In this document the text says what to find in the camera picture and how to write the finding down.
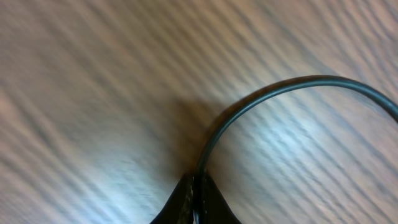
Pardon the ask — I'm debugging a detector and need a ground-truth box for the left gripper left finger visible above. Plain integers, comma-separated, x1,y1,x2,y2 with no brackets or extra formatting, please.
150,174,194,224

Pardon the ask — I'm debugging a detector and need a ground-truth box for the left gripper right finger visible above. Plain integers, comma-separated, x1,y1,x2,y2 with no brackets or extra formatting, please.
200,173,241,224

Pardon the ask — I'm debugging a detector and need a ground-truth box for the black USB cable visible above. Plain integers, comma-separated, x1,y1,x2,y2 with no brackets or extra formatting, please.
192,74,398,224

